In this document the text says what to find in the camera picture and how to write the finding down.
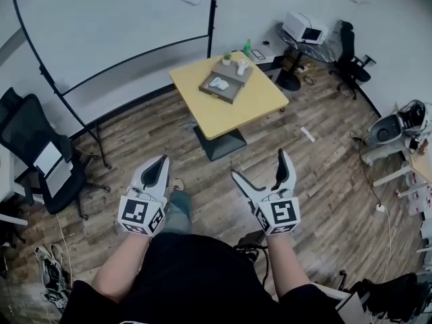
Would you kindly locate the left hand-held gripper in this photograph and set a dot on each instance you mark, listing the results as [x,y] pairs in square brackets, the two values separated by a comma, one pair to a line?
[135,212]

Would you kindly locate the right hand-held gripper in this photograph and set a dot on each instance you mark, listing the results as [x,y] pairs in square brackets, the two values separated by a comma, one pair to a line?
[280,214]

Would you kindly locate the grey tray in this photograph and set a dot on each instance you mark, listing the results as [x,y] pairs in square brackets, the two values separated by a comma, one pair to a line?
[233,71]

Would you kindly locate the person's right forearm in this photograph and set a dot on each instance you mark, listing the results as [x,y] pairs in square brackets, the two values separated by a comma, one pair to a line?
[287,268]

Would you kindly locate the person's left forearm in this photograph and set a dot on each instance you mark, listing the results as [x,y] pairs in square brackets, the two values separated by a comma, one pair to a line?
[118,272]

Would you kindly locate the person's shoe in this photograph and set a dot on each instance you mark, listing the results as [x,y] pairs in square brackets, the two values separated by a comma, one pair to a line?
[177,184]

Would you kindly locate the person's jeans leg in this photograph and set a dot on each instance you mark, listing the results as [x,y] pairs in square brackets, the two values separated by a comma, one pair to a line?
[179,211]

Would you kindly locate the black screen on stand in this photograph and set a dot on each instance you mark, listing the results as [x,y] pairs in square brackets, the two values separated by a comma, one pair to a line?
[251,240]

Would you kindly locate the white paper strip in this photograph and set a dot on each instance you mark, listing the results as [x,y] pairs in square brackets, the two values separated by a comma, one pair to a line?
[308,134]

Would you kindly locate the yellow square table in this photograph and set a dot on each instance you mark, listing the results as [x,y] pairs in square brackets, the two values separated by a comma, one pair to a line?
[229,116]

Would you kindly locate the white laptop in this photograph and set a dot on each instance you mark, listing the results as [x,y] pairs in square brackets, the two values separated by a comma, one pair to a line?
[54,170]

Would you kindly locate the white power strip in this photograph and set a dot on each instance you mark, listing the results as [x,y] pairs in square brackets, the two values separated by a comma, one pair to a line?
[380,208]

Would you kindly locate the black low stand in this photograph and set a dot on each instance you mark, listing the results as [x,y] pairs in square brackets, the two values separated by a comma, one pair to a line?
[273,71]

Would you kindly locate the person's black shirt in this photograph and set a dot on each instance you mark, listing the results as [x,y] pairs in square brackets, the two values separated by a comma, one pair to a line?
[202,282]

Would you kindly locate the white sneaker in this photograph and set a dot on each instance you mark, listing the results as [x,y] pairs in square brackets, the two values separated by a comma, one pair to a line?
[42,255]
[57,253]

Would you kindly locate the white handheld fan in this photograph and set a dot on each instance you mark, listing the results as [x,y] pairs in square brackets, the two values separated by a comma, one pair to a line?
[241,67]

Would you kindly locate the white printer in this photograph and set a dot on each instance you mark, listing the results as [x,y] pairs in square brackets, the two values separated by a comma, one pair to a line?
[263,55]

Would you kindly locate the white and black robot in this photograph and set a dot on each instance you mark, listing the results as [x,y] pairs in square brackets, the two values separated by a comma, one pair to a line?
[388,132]

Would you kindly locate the small potted green plant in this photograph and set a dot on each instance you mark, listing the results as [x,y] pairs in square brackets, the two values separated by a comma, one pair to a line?
[226,59]

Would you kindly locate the black mesh office chair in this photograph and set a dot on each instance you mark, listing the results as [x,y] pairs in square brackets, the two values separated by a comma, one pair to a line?
[23,130]

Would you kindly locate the green plastic bottle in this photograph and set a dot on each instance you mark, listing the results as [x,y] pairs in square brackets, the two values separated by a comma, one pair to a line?
[248,47]

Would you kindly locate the round dark marble table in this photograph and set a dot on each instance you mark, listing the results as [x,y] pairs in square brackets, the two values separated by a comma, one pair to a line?
[314,51]

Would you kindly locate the black office chair with headrest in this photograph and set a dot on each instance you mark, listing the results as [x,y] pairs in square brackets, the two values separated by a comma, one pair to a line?
[349,56]

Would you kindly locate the white microwave oven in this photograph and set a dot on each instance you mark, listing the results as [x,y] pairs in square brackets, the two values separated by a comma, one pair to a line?
[300,25]

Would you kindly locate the black-framed whiteboard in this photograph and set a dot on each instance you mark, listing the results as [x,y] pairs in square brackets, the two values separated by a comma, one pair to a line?
[101,22]

